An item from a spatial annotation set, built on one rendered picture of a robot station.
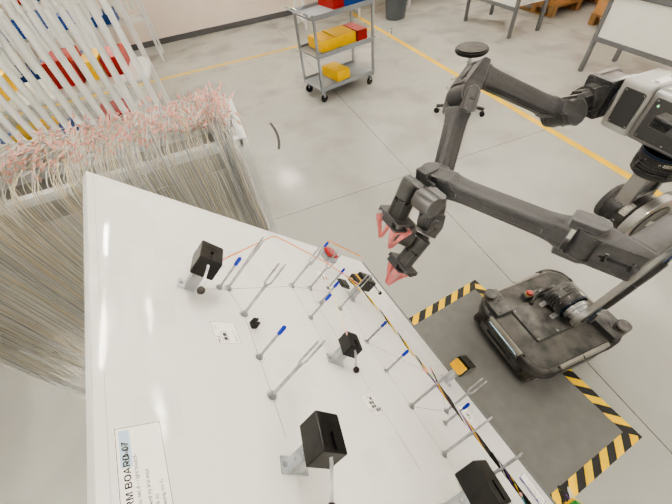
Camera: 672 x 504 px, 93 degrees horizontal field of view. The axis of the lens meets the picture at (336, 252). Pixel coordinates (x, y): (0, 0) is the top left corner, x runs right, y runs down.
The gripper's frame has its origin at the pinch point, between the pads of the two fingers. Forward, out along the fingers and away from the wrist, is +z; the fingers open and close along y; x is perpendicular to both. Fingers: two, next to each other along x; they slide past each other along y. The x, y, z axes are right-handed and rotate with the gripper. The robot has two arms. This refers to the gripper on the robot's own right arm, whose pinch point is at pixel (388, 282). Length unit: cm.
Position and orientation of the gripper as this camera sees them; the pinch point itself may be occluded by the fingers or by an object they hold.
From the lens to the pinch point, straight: 112.6
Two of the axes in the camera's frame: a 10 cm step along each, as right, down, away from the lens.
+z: -5.0, 7.6, 4.1
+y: 4.2, 6.3, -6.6
